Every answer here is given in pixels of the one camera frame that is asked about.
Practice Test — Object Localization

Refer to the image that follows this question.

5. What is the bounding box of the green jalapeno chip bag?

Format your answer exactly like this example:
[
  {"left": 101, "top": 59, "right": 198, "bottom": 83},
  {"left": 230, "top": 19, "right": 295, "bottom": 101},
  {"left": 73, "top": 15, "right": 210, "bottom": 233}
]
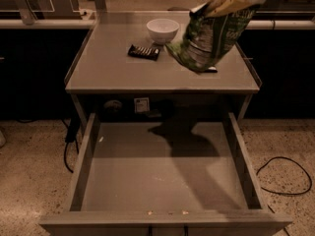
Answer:
[{"left": 165, "top": 3, "right": 259, "bottom": 73}]

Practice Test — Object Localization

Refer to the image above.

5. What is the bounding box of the grey cabinet with counter top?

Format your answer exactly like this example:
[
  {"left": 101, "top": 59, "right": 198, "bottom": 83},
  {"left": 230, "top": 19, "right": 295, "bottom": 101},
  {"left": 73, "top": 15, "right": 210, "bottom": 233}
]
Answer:
[{"left": 66, "top": 11, "right": 261, "bottom": 126}]

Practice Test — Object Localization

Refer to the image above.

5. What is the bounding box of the grey open top drawer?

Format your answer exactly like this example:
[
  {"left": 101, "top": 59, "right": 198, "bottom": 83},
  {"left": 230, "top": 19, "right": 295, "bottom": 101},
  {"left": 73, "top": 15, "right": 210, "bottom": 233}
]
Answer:
[{"left": 39, "top": 114, "right": 292, "bottom": 236}]

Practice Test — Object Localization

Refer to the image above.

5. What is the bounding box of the white ceramic bowl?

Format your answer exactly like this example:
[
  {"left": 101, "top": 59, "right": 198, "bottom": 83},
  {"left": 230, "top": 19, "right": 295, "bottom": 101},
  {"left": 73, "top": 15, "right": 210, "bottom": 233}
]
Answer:
[{"left": 147, "top": 19, "right": 179, "bottom": 45}]

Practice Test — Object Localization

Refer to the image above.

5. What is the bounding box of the dark blue snack bar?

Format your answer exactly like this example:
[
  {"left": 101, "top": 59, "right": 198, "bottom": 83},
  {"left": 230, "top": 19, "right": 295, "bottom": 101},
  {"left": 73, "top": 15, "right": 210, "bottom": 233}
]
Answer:
[{"left": 203, "top": 66, "right": 218, "bottom": 73}]

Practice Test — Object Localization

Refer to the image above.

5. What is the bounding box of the dark brown snack bar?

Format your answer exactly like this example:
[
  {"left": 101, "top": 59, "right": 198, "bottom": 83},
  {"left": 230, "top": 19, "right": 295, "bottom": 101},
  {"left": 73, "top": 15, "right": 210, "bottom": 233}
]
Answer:
[{"left": 128, "top": 45, "right": 159, "bottom": 61}]

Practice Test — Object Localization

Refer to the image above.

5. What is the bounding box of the white label tag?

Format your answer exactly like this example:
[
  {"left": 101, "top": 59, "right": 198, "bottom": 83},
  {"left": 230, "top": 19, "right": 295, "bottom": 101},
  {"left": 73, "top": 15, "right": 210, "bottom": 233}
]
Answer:
[{"left": 134, "top": 97, "right": 150, "bottom": 113}]

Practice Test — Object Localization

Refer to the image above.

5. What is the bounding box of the black power adapter with cable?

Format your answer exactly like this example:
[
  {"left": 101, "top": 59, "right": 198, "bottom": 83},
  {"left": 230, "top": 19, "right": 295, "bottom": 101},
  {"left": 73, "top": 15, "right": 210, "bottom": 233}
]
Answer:
[{"left": 62, "top": 116, "right": 81, "bottom": 173}]

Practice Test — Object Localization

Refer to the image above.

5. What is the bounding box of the black floor cable right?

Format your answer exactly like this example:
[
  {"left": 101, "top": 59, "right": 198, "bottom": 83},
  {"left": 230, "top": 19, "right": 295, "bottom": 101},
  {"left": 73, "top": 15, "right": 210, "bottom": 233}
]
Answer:
[{"left": 256, "top": 156, "right": 313, "bottom": 197}]

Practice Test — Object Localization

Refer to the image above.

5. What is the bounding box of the white horizontal rail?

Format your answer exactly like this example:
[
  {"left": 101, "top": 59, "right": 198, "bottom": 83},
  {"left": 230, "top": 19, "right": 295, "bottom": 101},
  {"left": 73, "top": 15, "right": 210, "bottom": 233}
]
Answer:
[{"left": 0, "top": 20, "right": 315, "bottom": 30}]

